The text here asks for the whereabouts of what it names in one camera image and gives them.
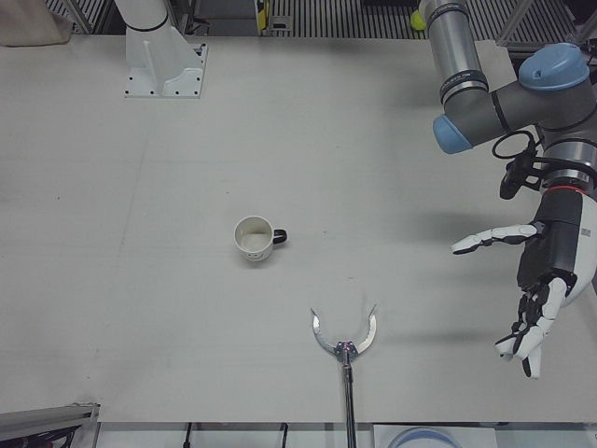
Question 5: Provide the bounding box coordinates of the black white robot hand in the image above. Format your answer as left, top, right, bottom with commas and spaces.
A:
450, 186, 597, 380

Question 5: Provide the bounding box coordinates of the blue-rimmed round container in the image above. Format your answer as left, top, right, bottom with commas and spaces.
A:
389, 427, 461, 448

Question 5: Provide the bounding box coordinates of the beige fabric bag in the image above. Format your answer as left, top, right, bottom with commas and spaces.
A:
0, 0, 74, 47

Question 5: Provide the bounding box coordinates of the white mug black handle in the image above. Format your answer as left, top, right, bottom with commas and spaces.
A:
232, 215, 289, 265

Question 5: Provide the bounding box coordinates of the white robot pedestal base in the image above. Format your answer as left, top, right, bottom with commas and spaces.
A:
113, 0, 210, 100

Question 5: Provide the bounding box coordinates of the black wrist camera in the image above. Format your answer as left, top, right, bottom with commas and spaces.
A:
498, 153, 545, 201

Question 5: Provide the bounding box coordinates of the aluminium frame profile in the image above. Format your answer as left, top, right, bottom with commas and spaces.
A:
0, 401, 102, 448
496, 0, 579, 48

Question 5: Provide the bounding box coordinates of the black looped camera cable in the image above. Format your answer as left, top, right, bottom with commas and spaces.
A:
492, 131, 536, 161

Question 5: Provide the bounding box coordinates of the yellow black device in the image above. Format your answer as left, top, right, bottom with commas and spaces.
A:
255, 0, 272, 35

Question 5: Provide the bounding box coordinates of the small metal tool tip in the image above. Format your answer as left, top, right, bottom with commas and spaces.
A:
310, 302, 379, 448

